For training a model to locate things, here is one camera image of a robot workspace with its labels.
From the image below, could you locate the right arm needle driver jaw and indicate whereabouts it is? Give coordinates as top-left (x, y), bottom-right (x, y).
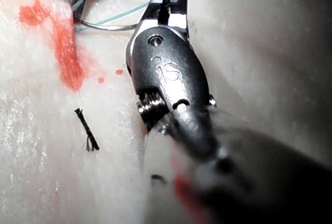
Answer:
top-left (168, 0), bottom-right (189, 31)
top-left (141, 0), bottom-right (170, 27)

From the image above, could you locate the right arm needle driver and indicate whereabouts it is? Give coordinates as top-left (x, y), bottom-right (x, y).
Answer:
top-left (126, 25), bottom-right (216, 132)

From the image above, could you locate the blue thread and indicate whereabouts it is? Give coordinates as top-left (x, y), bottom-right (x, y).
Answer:
top-left (32, 0), bottom-right (151, 33)

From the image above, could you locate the curved steel needle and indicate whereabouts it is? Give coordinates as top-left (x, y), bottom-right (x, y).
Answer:
top-left (74, 18), bottom-right (143, 32)

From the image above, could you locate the short black thread piece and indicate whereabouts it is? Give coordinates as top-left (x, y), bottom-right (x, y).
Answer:
top-left (74, 107), bottom-right (101, 152)

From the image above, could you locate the tissue pad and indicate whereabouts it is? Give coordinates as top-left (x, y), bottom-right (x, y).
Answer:
top-left (0, 0), bottom-right (332, 224)

